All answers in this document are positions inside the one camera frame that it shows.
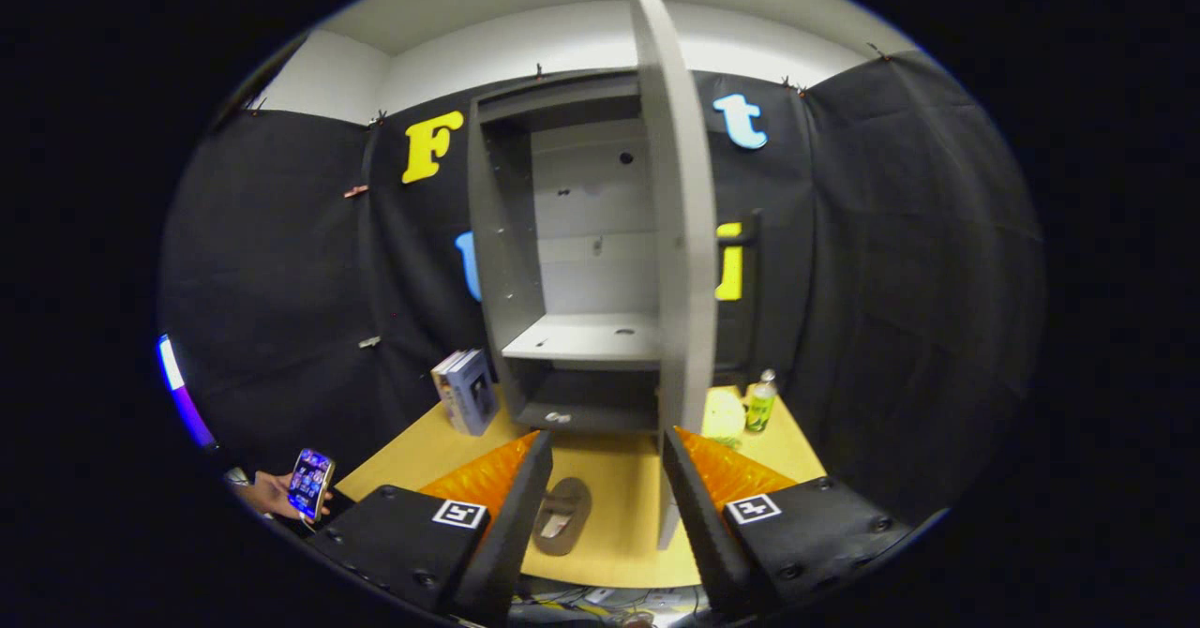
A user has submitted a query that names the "bundle of cables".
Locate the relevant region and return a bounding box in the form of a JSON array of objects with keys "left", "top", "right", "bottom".
[{"left": 511, "top": 583, "right": 713, "bottom": 628}]

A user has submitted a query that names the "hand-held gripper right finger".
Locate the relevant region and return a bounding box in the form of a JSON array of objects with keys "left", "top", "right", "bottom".
[{"left": 661, "top": 425, "right": 915, "bottom": 621}]

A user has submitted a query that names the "glowing purple light strip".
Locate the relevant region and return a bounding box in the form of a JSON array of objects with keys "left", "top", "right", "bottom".
[{"left": 157, "top": 333, "right": 218, "bottom": 449}]

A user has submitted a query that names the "yellow-green round object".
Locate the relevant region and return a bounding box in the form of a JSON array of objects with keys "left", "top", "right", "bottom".
[{"left": 703, "top": 389, "right": 748, "bottom": 446}]

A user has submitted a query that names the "brown fuzzy shoe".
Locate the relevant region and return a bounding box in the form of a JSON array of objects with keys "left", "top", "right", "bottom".
[{"left": 532, "top": 476, "right": 593, "bottom": 557}]

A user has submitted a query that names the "beige shoe cabinet door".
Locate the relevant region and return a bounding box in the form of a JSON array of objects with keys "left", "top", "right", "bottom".
[{"left": 621, "top": 0, "right": 721, "bottom": 551}]

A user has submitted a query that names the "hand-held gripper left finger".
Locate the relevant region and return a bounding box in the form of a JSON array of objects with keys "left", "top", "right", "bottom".
[{"left": 306, "top": 429, "right": 556, "bottom": 627}]

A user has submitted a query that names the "green drink bottle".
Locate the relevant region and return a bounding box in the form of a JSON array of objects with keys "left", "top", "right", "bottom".
[{"left": 745, "top": 368, "right": 779, "bottom": 434}]

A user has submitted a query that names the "grey shoe cabinet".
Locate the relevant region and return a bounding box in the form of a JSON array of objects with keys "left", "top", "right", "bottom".
[{"left": 466, "top": 70, "right": 668, "bottom": 437}]

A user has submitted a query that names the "black backdrop cloth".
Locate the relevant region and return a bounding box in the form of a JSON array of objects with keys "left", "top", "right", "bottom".
[{"left": 157, "top": 47, "right": 1046, "bottom": 526}]

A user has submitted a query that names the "smartphone with lit screen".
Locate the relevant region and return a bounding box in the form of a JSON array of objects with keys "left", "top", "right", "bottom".
[{"left": 286, "top": 448, "right": 337, "bottom": 523}]

